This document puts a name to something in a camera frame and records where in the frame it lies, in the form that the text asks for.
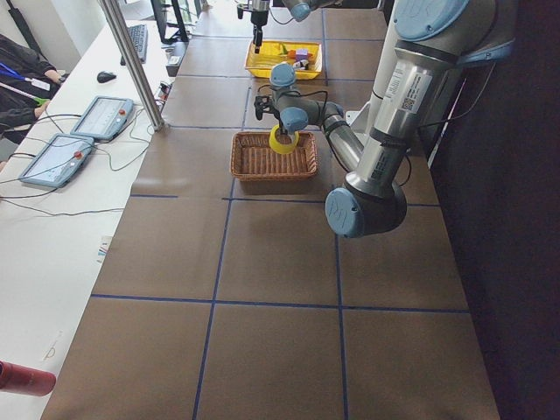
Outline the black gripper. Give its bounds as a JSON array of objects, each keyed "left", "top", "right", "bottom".
[
  {"left": 274, "top": 111, "right": 291, "bottom": 141},
  {"left": 250, "top": 0, "right": 270, "bottom": 54}
]

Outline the yellow tape roll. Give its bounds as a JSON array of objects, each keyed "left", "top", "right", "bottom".
[{"left": 269, "top": 124, "right": 300, "bottom": 155}]

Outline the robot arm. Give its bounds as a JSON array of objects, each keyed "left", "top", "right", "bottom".
[
  {"left": 269, "top": 1, "right": 518, "bottom": 238},
  {"left": 237, "top": 0, "right": 341, "bottom": 54}
]

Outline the yellow plastic basket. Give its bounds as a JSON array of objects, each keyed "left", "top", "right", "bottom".
[{"left": 243, "top": 39, "right": 324, "bottom": 81}]

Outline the brown wicker basket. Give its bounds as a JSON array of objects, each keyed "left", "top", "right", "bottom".
[{"left": 230, "top": 131, "right": 319, "bottom": 181}]

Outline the toy carrot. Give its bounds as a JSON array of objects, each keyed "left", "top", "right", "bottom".
[{"left": 280, "top": 43, "right": 297, "bottom": 60}]

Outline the purple foam block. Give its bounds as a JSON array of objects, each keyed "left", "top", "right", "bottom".
[{"left": 295, "top": 48, "right": 309, "bottom": 61}]

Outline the panda figurine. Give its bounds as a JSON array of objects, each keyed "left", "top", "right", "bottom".
[{"left": 292, "top": 60, "right": 309, "bottom": 71}]

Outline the black monitor stand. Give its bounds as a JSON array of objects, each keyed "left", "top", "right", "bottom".
[{"left": 150, "top": 0, "right": 200, "bottom": 46}]

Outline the white pillar with base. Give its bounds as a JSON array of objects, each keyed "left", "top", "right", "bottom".
[{"left": 346, "top": 24, "right": 398, "bottom": 146}]

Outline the black keyboard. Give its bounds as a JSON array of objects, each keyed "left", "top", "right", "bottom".
[{"left": 127, "top": 24, "right": 149, "bottom": 64}]

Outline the black computer mouse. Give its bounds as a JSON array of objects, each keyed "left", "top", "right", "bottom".
[{"left": 96, "top": 71, "right": 116, "bottom": 84}]

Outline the upper teach pendant tablet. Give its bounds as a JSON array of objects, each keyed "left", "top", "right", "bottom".
[{"left": 70, "top": 96, "right": 134, "bottom": 141}]

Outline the teach pendant tablet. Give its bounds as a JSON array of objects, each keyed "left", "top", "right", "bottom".
[
  {"left": 18, "top": 133, "right": 95, "bottom": 188},
  {"left": 70, "top": 96, "right": 134, "bottom": 141}
]

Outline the lower teach pendant tablet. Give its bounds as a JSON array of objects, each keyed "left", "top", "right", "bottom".
[{"left": 18, "top": 133, "right": 95, "bottom": 188}]

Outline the seated person in black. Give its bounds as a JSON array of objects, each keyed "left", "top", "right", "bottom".
[{"left": 1, "top": 35, "right": 67, "bottom": 144}]

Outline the red bottle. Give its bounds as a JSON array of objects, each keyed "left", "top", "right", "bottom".
[{"left": 1, "top": 361, "right": 56, "bottom": 396}]

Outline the aluminium frame post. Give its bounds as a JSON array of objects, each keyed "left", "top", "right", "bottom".
[{"left": 99, "top": 0, "right": 165, "bottom": 132}]

